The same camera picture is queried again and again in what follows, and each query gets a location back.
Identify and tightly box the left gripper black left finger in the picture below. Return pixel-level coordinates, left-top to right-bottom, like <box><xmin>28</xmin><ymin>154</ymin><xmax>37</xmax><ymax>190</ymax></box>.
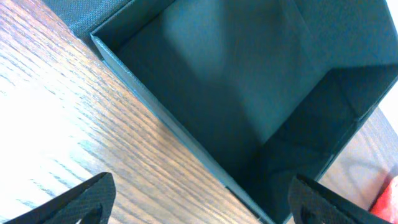
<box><xmin>6</xmin><ymin>172</ymin><xmax>116</xmax><ymax>224</ymax></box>

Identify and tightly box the dark green box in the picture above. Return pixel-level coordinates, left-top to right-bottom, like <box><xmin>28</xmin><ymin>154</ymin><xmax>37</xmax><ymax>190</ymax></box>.
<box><xmin>46</xmin><ymin>0</ymin><xmax>397</xmax><ymax>223</ymax></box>

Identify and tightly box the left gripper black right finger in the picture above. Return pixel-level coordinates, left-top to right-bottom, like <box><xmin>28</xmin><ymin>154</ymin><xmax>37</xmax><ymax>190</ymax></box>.
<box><xmin>288</xmin><ymin>175</ymin><xmax>389</xmax><ymax>224</ymax></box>

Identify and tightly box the red Haribo candy bag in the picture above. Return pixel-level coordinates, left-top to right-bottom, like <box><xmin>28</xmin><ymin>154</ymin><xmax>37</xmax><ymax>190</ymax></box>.
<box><xmin>370</xmin><ymin>177</ymin><xmax>397</xmax><ymax>224</ymax></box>

